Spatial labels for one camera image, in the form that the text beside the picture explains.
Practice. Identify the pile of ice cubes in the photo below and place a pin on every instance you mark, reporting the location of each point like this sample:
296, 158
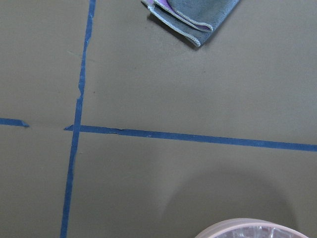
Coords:
258, 232

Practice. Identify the pink bowl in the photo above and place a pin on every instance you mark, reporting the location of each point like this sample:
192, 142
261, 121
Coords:
222, 227

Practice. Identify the grey folded cloth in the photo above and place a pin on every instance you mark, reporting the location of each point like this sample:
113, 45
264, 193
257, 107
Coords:
196, 20

